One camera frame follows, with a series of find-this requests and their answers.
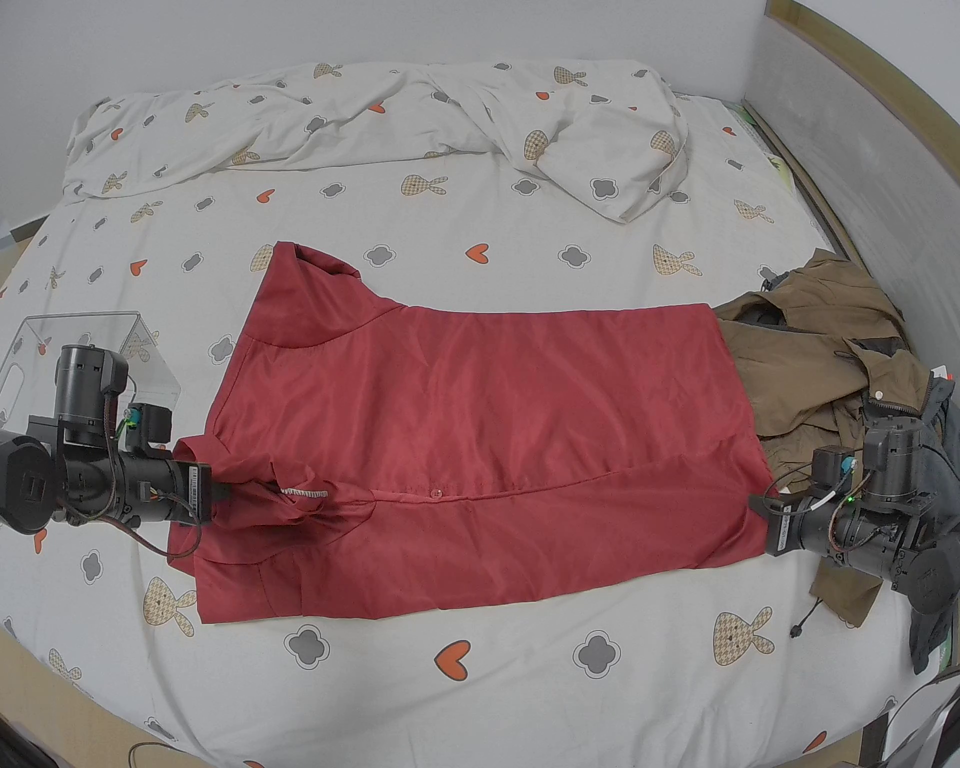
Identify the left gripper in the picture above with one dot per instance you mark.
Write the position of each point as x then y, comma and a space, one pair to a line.
150, 491

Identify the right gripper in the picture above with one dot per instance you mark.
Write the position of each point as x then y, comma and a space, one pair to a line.
810, 529

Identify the red shirt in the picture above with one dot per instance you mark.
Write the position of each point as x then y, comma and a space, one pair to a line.
487, 450

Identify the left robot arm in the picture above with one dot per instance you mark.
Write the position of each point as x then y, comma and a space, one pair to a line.
30, 480

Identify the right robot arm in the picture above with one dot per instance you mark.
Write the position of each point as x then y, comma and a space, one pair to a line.
930, 570

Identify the brown jacket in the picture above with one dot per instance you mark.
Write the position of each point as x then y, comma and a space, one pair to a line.
795, 375

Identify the dark grey garment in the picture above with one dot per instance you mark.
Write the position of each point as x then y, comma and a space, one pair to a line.
946, 450

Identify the clear plastic box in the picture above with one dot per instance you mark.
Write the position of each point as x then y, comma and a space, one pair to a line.
90, 330

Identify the white printed quilt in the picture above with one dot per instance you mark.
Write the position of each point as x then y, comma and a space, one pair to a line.
375, 120

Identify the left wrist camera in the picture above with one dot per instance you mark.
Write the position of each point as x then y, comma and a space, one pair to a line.
154, 427

